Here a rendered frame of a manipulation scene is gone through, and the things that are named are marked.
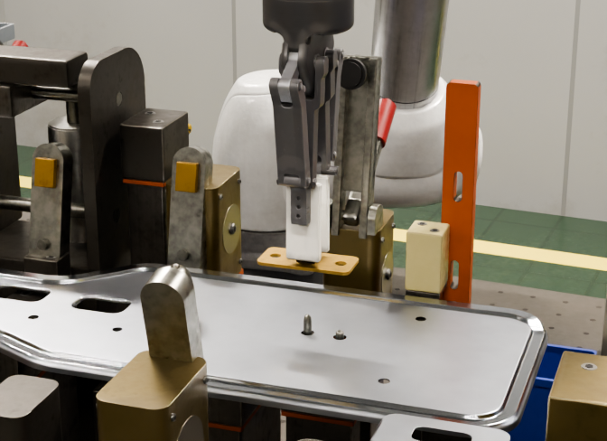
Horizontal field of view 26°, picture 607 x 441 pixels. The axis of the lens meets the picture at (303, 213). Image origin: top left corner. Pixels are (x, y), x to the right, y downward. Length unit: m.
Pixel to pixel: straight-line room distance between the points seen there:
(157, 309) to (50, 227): 0.40
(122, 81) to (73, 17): 3.59
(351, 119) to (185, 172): 0.18
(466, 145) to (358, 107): 0.11
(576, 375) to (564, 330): 0.94
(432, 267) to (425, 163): 0.67
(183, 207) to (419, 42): 0.56
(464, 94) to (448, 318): 0.21
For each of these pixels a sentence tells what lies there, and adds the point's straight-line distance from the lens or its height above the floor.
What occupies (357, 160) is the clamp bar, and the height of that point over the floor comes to 1.12.
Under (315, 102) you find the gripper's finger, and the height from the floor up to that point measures 1.22.
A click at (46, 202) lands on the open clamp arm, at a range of 1.39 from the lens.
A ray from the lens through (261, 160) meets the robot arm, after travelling 1.90.
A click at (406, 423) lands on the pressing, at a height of 1.00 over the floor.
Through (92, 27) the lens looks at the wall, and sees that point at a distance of 4.96.
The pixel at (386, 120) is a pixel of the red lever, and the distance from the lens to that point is 1.34.
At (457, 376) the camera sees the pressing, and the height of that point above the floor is 1.00.
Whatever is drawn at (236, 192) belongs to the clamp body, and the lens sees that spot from 1.39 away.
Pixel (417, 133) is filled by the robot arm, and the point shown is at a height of 0.98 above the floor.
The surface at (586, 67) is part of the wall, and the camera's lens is 4.32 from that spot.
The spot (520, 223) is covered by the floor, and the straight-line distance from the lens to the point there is 4.37.
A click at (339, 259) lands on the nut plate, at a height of 1.07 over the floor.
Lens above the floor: 1.50
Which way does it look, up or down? 20 degrees down
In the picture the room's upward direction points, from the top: straight up
